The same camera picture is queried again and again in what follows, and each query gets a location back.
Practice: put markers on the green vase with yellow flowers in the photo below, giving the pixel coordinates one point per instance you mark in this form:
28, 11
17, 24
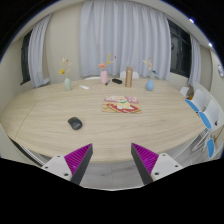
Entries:
64, 70

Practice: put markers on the right white curtain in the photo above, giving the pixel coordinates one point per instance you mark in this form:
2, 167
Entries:
195, 72

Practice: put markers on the middle blue white chair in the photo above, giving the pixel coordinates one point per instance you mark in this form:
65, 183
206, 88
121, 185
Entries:
197, 103

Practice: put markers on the centre white curtain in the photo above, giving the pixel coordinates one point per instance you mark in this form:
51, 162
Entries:
129, 33

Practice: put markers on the blue white chair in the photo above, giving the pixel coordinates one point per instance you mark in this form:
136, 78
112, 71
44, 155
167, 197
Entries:
197, 103
209, 117

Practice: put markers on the blue vase with dried flowers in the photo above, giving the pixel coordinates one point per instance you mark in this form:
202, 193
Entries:
150, 83

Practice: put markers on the black glasses case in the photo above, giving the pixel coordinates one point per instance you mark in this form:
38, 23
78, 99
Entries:
117, 81

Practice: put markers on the far white chair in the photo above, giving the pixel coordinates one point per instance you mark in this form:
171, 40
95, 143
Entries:
184, 91

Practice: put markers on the pink vase with orange flowers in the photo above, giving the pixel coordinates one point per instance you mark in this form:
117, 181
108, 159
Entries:
103, 68

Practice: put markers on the black computer mouse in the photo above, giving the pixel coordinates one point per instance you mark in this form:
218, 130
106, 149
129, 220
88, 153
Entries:
75, 123

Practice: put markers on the left white curtain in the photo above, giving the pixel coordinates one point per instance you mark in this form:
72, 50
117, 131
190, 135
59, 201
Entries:
35, 52

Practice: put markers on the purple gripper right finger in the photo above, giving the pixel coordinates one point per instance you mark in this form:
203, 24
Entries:
152, 166

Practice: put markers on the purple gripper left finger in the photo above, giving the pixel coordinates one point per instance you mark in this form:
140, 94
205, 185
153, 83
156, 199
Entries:
71, 167

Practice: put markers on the cartoon printed mouse pad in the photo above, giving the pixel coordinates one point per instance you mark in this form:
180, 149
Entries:
121, 104

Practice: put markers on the white chair behind pink vase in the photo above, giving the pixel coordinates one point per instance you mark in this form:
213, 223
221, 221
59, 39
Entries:
92, 78

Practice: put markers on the near blue white chair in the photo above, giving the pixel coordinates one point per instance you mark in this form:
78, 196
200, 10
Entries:
209, 117

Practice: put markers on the small white object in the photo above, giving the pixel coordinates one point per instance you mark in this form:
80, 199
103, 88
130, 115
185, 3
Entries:
84, 87

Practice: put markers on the copper thermos bottle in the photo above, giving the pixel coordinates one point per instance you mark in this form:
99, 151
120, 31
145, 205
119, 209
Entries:
129, 74

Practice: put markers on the white curtain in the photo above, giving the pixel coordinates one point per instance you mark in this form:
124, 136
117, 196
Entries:
129, 33
35, 52
195, 72

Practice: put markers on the white chair behind table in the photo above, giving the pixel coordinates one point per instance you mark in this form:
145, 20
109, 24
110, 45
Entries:
134, 75

